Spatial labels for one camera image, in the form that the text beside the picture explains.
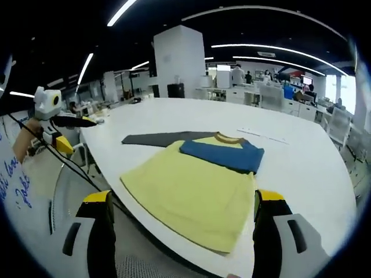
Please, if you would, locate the black cable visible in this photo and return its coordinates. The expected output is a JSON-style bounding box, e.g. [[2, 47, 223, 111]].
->
[[7, 112, 130, 217]]

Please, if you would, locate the white office chair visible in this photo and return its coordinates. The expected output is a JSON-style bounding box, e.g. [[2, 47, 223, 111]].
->
[[326, 107, 353, 145], [259, 83, 286, 109]]

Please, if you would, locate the person's left hand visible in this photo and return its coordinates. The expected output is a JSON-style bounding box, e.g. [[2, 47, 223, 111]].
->
[[24, 118, 45, 141]]

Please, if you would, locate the yellow blue black garment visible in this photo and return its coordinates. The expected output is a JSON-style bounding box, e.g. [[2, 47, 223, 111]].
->
[[119, 130, 265, 254]]

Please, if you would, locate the row of white desks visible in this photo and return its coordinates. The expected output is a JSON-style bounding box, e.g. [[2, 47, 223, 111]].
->
[[197, 86, 319, 121]]

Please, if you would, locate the grey mesh office chair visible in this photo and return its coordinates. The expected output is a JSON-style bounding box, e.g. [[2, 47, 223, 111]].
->
[[48, 162, 230, 278]]

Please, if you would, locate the black cabinet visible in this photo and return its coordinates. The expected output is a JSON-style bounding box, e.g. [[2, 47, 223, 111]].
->
[[167, 83, 186, 98]]

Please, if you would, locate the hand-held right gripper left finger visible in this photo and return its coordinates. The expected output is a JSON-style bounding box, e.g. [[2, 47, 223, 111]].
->
[[53, 189, 118, 278]]

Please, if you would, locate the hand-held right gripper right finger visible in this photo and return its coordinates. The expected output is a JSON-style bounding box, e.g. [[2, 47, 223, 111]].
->
[[253, 189, 331, 278]]

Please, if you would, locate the white worn device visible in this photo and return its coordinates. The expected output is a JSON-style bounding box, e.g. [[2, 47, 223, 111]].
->
[[0, 54, 16, 90]]

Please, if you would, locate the white box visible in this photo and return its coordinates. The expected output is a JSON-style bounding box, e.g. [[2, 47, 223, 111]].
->
[[216, 71, 232, 89]]

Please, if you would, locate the white square pillar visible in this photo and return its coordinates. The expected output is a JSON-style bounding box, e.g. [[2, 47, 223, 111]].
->
[[152, 24, 206, 99]]

